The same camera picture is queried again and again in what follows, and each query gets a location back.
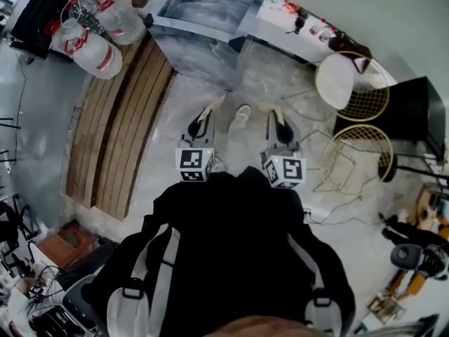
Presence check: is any person's white shoe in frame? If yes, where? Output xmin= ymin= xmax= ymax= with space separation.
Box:
xmin=234 ymin=104 xmax=253 ymax=121

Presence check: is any white counter table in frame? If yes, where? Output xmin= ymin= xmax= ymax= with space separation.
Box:
xmin=255 ymin=0 xmax=351 ymax=65

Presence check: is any white seat gold wire chair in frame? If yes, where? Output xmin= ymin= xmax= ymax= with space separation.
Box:
xmin=314 ymin=50 xmax=391 ymax=122

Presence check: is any brown wooden box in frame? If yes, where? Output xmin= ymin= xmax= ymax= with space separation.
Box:
xmin=36 ymin=220 xmax=100 ymax=270

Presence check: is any black cabinet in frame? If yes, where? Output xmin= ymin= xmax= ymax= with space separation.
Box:
xmin=332 ymin=77 xmax=447 ymax=161

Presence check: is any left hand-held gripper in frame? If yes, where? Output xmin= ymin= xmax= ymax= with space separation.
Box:
xmin=175 ymin=95 xmax=226 ymax=184

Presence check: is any person's grey trouser leg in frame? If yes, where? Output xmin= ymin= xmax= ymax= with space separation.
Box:
xmin=227 ymin=117 xmax=248 ymax=166

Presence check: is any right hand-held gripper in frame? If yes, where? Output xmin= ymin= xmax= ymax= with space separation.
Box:
xmin=257 ymin=102 xmax=308 ymax=190

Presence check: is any black table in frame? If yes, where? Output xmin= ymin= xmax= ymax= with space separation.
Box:
xmin=9 ymin=0 xmax=77 ymax=62

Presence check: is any black tripod stand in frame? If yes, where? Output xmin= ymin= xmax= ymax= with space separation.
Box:
xmin=0 ymin=194 xmax=38 ymax=261

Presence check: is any clear water jug red handle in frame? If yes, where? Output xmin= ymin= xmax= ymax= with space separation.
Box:
xmin=51 ymin=26 xmax=123 ymax=81
xmin=95 ymin=0 xmax=147 ymax=46
xmin=67 ymin=0 xmax=99 ymax=26

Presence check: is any black bag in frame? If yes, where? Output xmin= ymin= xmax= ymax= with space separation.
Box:
xmin=328 ymin=32 xmax=373 ymax=75

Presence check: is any wooden plank platform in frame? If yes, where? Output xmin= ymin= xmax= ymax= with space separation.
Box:
xmin=65 ymin=35 xmax=175 ymax=222

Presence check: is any person's black clothed torso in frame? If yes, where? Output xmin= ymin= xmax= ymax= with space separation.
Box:
xmin=86 ymin=166 xmax=356 ymax=337

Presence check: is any gold wire stool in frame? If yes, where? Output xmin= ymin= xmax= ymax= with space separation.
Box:
xmin=311 ymin=124 xmax=394 ymax=193

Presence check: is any dark grey office chair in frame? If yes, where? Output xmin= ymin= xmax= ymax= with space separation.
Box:
xmin=390 ymin=243 xmax=449 ymax=281

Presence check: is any grey plastic chair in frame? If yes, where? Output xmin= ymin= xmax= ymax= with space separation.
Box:
xmin=62 ymin=274 xmax=105 ymax=333

